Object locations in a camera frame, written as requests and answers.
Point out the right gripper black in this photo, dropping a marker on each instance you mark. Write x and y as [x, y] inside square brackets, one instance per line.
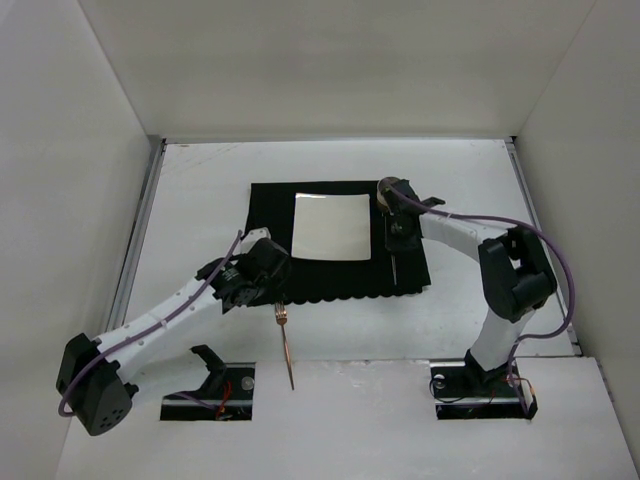
[395, 245]

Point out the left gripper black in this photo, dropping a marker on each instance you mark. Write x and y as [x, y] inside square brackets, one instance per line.
[273, 288]

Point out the silver table knife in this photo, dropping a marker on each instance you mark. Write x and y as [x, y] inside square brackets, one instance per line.
[395, 269]

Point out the silver metal cup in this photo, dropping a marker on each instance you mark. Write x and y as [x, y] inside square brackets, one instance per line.
[385, 196]

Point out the copper fork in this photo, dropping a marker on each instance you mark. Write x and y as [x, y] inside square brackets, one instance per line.
[281, 320]

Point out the black cloth placemat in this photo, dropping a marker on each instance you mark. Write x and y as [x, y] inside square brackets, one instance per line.
[271, 205]

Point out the square white plate black rim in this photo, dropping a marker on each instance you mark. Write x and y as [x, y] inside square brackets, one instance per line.
[335, 228]

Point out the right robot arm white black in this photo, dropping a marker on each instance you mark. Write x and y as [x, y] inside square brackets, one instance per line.
[516, 275]

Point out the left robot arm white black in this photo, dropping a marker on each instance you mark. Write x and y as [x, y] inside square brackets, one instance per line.
[101, 379]

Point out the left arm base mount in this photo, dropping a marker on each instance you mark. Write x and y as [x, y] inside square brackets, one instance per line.
[226, 394]

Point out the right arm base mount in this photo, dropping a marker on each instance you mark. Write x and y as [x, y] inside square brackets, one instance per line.
[463, 391]

